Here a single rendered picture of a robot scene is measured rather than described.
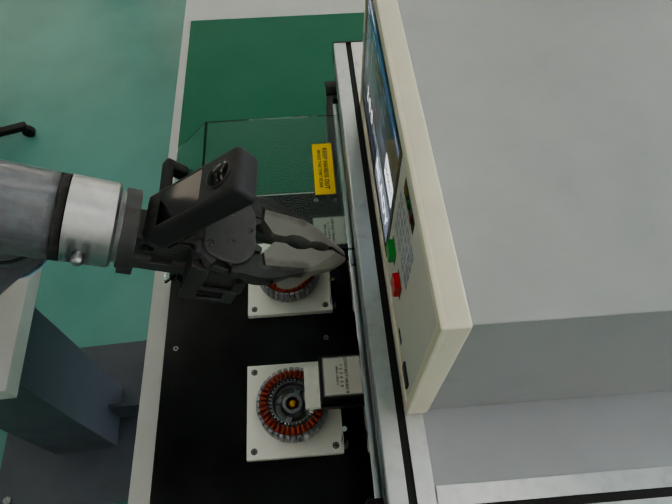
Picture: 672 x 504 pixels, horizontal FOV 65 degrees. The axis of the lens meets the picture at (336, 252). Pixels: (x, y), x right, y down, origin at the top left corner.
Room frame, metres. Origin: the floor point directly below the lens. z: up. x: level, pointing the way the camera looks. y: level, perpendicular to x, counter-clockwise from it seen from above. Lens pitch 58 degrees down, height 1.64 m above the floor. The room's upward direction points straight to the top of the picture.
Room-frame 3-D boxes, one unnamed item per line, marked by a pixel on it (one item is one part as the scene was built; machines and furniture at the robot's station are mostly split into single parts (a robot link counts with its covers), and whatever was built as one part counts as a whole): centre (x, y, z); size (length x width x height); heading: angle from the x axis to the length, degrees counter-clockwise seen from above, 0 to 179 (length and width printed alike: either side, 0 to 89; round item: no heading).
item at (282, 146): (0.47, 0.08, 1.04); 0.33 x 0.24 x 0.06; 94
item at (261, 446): (0.24, 0.07, 0.78); 0.15 x 0.15 x 0.01; 4
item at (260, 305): (0.48, 0.09, 0.78); 0.15 x 0.15 x 0.01; 4
